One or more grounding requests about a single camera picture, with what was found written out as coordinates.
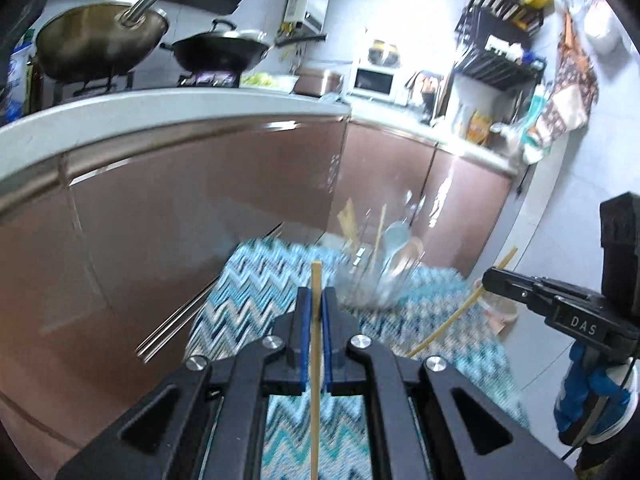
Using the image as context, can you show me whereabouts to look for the zigzag patterned mat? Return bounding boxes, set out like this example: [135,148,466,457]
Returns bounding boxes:
[184,236,532,480]

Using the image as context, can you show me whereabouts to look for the black wok with lid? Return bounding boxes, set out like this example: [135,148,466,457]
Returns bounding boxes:
[160,18,326,75]

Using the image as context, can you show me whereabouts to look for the brown patterned apron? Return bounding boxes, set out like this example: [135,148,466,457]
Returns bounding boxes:
[525,10,599,150]

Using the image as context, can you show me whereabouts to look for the bronze wok with handle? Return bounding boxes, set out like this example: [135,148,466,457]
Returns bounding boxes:
[35,0,169,82]

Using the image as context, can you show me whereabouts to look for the wire utensil caddy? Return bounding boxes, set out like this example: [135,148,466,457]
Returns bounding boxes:
[334,193,422,310]

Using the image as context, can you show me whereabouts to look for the lower brown cabinets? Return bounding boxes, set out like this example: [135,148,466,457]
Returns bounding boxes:
[1,116,513,479]

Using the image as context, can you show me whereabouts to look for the plastic bag on wall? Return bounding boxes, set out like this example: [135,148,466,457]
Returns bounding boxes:
[582,0,622,56]

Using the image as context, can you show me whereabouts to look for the blue label bottle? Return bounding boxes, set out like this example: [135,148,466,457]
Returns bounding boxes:
[4,28,35,122]

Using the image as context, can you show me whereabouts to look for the white microwave oven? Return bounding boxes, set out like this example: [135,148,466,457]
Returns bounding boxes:
[348,62,402,103]

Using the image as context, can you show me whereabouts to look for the white water heater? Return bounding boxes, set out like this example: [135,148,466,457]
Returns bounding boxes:
[283,0,329,34]

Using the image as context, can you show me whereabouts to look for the plate of green vegetables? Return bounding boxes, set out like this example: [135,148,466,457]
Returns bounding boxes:
[241,73,274,88]

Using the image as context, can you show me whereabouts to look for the white bowl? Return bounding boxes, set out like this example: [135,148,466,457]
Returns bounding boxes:
[268,75,299,94]

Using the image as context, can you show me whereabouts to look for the black wall rack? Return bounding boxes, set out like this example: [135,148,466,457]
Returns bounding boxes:
[452,0,547,91]

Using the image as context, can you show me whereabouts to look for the brown rice cooker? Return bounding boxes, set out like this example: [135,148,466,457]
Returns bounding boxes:
[293,66,343,98]

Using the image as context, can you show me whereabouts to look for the gas stove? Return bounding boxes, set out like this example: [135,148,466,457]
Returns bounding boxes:
[41,70,239,108]

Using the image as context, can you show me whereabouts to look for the light blue ceramic spoon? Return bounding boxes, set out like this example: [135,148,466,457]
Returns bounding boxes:
[381,221,410,278]

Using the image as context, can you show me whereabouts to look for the wooden chopstick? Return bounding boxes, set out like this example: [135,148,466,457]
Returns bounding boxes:
[309,261,322,480]
[406,245,520,360]
[337,198,360,254]

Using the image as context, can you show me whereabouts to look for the blue gloved right hand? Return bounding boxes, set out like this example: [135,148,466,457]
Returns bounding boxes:
[553,342,639,445]

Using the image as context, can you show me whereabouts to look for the steel pot on microwave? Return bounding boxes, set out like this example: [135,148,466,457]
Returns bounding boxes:
[368,40,400,68]

